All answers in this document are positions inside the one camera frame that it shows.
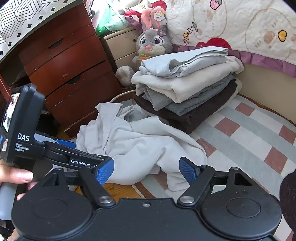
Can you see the green plastic bag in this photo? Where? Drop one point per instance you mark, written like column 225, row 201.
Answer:
column 108, row 20

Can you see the cream folded garment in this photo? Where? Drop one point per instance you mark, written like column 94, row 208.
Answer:
column 180, row 85

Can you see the beige bedside cabinet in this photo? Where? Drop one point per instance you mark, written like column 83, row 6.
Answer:
column 120, row 46

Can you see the black and white patterned cloth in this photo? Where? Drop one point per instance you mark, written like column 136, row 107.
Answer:
column 23, row 18

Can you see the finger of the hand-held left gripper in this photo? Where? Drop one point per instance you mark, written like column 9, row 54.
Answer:
column 81, row 160
column 67, row 144

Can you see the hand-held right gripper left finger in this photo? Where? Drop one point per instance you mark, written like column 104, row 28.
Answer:
column 105, row 171

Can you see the light grey folded garment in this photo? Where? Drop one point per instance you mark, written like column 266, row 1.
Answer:
column 185, row 60

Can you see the grey bunny plush toy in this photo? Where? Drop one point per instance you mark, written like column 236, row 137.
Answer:
column 151, row 44

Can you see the person's left hand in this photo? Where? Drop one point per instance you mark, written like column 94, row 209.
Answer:
column 16, row 175

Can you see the white garment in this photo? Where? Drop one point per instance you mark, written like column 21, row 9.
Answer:
column 138, row 143

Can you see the red-brown wooden drawer chest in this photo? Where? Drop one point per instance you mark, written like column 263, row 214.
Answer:
column 69, row 60

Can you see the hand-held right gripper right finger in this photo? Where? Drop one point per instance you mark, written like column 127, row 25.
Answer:
column 187, row 170

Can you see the beige bed base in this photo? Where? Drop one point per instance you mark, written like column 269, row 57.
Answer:
column 266, row 83

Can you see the red plush toy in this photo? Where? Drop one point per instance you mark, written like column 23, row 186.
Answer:
column 133, row 18

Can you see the printed quilt with purple trim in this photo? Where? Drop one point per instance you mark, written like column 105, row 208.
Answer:
column 231, row 23

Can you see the dark brown cloth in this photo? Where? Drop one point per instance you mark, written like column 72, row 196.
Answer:
column 289, row 192

